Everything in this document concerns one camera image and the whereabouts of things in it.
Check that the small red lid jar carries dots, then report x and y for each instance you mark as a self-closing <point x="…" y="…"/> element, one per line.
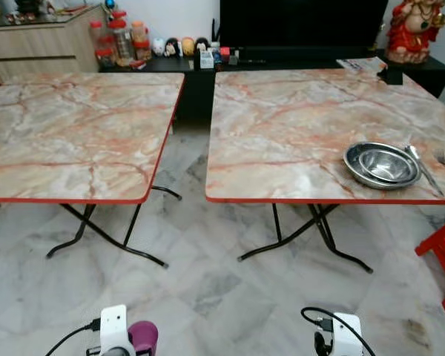
<point x="98" y="44"/>

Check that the orange filled red lid jar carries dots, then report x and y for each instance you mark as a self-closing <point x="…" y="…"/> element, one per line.
<point x="140" y="41"/>

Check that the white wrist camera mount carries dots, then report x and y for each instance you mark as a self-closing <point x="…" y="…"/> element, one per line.
<point x="113" y="326"/>
<point x="348" y="334"/>

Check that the yellow round figurine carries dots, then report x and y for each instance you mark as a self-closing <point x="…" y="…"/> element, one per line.
<point x="188" y="47"/>

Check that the small white box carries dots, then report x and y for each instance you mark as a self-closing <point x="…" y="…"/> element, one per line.
<point x="207" y="59"/>

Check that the printed magazine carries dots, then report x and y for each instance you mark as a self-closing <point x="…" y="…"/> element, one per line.
<point x="360" y="64"/>

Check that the wide steel plate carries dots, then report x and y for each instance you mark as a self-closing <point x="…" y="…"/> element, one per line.
<point x="354" y="173"/>

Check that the black round figurine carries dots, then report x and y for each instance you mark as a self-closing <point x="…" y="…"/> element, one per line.
<point x="173" y="47"/>
<point x="202" y="43"/>

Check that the light wooden cabinet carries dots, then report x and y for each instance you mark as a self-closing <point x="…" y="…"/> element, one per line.
<point x="37" y="44"/>

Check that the steel bowl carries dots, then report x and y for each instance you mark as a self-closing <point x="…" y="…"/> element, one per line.
<point x="387" y="165"/>

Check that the tall red lid jar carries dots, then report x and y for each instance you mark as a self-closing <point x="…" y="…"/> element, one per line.
<point x="121" y="41"/>

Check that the steel spoon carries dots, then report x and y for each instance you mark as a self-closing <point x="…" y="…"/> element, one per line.
<point x="413" y="152"/>

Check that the marble top folding table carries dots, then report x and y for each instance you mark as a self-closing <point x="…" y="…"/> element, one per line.
<point x="74" y="133"/>
<point x="282" y="133"/>

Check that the black low tv console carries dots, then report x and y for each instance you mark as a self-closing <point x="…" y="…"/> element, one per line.
<point x="423" y="74"/>

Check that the white round figurine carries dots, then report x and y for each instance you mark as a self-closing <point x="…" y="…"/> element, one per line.
<point x="159" y="47"/>

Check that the red seated deity statue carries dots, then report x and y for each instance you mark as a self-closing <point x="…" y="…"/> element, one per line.
<point x="411" y="33"/>

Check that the black television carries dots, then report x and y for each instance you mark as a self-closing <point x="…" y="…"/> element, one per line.
<point x="304" y="22"/>

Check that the small black box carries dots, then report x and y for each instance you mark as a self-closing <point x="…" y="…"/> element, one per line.
<point x="391" y="75"/>

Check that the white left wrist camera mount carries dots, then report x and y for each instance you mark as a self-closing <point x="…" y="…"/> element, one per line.
<point x="113" y="326"/>

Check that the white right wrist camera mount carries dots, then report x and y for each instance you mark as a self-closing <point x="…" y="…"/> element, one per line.
<point x="348" y="334"/>

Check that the purple plastic cup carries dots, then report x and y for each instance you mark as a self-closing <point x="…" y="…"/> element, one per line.
<point x="144" y="337"/>

